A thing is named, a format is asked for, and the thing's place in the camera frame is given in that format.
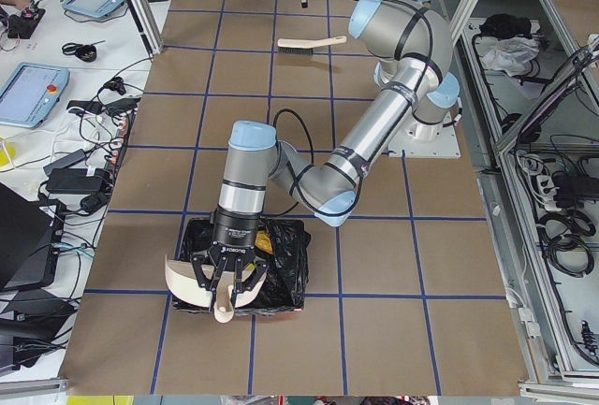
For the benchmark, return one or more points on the beige hand brush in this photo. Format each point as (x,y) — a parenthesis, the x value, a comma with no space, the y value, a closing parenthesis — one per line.
(307,46)

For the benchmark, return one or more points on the aluminium frame post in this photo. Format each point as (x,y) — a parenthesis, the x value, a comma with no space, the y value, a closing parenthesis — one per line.
(147,26)

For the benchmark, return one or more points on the white crumpled cloth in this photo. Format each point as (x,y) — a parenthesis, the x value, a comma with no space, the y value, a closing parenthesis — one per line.
(513,56)

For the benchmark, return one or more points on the black cloth bundle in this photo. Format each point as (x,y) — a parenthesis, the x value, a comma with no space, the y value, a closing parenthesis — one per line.
(505,26)

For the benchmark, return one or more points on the beige plastic dustpan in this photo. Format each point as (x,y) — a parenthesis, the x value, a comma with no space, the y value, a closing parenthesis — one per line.
(222,304)

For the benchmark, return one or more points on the black power adapter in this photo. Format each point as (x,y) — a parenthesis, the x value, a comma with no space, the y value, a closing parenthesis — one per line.
(77,181)

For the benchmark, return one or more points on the blue teach pendant near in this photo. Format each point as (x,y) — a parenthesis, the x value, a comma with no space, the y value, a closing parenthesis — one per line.
(30,93)

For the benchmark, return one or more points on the black power strip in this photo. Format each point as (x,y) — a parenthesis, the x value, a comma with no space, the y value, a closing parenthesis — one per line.
(119,143)

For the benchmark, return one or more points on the bin with black bag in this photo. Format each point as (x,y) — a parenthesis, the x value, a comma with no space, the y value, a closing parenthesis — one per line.
(288,273)

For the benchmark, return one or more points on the black laptop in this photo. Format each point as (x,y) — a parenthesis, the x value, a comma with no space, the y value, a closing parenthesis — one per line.
(29,232)

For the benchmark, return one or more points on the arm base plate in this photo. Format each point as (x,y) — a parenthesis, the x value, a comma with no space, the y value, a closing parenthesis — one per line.
(419,140)

